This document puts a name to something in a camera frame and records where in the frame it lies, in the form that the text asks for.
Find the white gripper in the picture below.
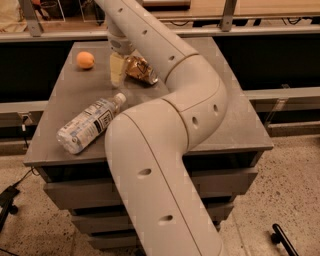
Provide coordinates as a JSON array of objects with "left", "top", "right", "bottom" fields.
[{"left": 106, "top": 16, "right": 135, "bottom": 88}]

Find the orange brown soda can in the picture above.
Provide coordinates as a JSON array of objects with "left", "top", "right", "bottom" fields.
[{"left": 125, "top": 56, "right": 158, "bottom": 85}]

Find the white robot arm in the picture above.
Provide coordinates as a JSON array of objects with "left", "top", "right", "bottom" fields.
[{"left": 96, "top": 0, "right": 227, "bottom": 256}]

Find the small orange fruit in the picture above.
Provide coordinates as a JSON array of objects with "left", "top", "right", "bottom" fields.
[{"left": 76, "top": 51, "right": 95, "bottom": 69}]

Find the grey metal railing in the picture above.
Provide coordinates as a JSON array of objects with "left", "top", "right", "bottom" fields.
[{"left": 0, "top": 0, "right": 320, "bottom": 42}]

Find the clear plastic water bottle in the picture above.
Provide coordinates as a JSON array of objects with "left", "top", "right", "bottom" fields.
[{"left": 56, "top": 93, "right": 126, "bottom": 155}]

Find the top grey drawer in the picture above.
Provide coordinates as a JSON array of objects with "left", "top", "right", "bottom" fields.
[{"left": 44, "top": 167, "right": 258, "bottom": 210}]

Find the grey drawer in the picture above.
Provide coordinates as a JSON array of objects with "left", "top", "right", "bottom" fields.
[
  {"left": 88, "top": 230, "right": 140, "bottom": 250},
  {"left": 71, "top": 202, "right": 234, "bottom": 234},
  {"left": 44, "top": 167, "right": 258, "bottom": 210}
]

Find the grey drawer cabinet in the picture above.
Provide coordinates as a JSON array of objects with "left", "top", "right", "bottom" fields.
[{"left": 23, "top": 37, "right": 274, "bottom": 251}]

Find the black stand base left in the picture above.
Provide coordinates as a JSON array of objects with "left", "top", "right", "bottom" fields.
[{"left": 0, "top": 186, "right": 19, "bottom": 232}]

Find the bottom grey drawer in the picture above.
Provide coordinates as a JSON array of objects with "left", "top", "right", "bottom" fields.
[{"left": 88, "top": 230, "right": 140, "bottom": 250}]

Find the middle grey drawer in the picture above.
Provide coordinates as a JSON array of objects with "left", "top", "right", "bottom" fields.
[{"left": 71, "top": 202, "right": 234, "bottom": 234}]

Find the black stand leg right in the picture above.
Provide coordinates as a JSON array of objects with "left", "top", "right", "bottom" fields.
[{"left": 270, "top": 223, "right": 299, "bottom": 256}]

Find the black floor cable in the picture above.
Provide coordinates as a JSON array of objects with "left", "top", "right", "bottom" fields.
[{"left": 12, "top": 167, "right": 41, "bottom": 188}]

